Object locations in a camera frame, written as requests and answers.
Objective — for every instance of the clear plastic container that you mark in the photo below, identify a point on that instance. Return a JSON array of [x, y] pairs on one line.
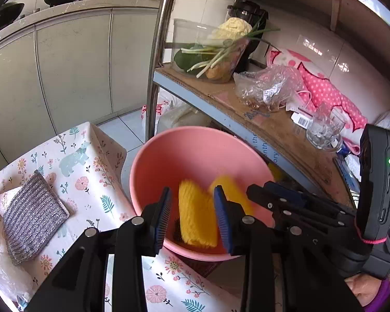
[[185, 32]]

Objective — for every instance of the grey scouring pad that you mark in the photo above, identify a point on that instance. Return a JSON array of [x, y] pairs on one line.
[[32, 217]]

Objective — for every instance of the glass mug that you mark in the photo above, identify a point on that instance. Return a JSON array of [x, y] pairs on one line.
[[321, 130]]

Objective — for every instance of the white labelled box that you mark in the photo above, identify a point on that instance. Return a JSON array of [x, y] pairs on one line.
[[302, 120]]

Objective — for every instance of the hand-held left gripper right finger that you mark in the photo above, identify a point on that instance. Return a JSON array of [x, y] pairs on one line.
[[222, 224]]

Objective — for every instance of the white packet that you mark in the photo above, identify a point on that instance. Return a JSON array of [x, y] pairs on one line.
[[8, 198]]

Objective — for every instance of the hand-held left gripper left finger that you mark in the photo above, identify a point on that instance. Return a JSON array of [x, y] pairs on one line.
[[162, 216]]

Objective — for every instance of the yellow packet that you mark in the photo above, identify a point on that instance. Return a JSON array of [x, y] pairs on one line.
[[275, 172]]

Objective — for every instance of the white plastic bag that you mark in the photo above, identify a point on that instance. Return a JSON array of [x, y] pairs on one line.
[[3, 273]]

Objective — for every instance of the person's right hand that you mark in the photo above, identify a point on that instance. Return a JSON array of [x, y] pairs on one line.
[[360, 289]]

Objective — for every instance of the clear container with vegetables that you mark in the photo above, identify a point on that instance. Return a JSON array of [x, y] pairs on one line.
[[214, 57]]

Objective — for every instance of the cardboard sheet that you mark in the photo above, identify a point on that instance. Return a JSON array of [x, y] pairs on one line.
[[279, 126]]

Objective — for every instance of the kitchen counter cabinet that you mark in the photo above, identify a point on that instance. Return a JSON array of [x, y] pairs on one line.
[[68, 65]]

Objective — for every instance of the plastic bag of seeds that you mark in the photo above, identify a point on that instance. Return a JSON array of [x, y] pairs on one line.
[[263, 84]]

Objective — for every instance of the ginger root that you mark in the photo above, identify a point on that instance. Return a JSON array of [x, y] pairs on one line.
[[213, 73]]

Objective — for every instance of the pink polka-dot cloth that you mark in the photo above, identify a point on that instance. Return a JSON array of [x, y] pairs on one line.
[[325, 91]]

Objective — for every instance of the black blender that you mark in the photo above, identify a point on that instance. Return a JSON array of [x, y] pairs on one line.
[[247, 9]]

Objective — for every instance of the dark green vegetable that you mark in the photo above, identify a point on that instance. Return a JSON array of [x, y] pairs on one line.
[[182, 59]]

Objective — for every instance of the person's right forearm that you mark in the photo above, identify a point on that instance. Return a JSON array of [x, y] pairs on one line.
[[383, 295]]

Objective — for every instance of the yellow sponge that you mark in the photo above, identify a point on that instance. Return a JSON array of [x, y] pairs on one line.
[[195, 211], [234, 188]]

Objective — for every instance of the black lidded wok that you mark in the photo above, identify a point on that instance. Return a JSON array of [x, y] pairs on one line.
[[5, 16]]

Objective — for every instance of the white sack red print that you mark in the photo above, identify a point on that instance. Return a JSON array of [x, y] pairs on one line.
[[182, 117]]

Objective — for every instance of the metal rack pole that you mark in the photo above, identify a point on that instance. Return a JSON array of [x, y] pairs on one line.
[[159, 39]]

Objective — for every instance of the cauliflower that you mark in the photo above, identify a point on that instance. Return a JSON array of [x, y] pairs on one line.
[[230, 27]]

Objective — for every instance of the patterned clear vessel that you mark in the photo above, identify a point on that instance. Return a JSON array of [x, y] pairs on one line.
[[234, 61]]

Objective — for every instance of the grey-edged rack shelf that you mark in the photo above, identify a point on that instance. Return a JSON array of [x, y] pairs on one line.
[[240, 126]]

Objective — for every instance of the pink plastic bowl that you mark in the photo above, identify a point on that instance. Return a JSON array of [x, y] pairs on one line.
[[188, 156]]

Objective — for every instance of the brown rack shelf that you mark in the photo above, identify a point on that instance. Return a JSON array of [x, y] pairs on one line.
[[360, 9]]

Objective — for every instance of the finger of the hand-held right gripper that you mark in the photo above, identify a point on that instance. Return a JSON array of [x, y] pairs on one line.
[[286, 190], [279, 208]]

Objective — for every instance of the floral tablecloth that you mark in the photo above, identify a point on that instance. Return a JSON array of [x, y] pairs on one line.
[[84, 169]]

